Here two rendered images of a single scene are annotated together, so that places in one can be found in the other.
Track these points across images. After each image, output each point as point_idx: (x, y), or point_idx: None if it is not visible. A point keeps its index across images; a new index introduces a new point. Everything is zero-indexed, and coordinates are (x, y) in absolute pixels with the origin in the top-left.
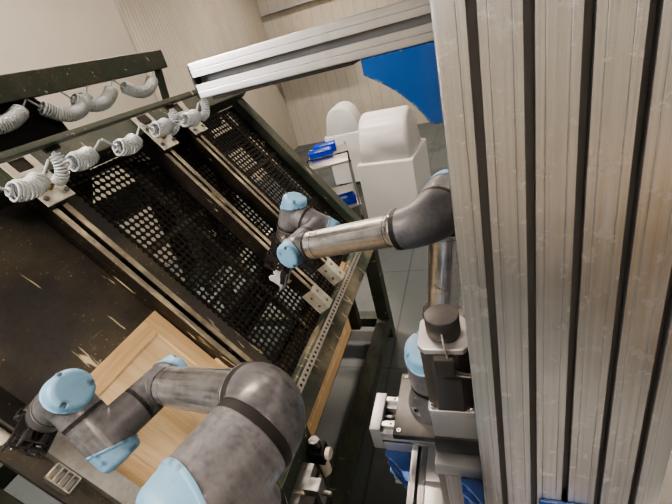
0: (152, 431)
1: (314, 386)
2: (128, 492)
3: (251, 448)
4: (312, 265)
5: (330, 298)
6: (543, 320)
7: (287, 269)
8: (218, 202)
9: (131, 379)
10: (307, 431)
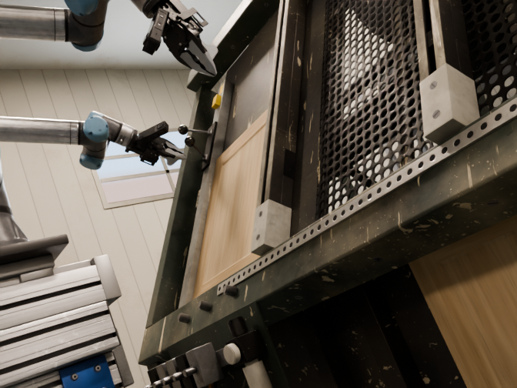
0: (226, 200)
1: (295, 268)
2: (195, 227)
3: None
4: (143, 41)
5: (448, 112)
6: None
7: (168, 47)
8: None
9: (244, 152)
10: (255, 312)
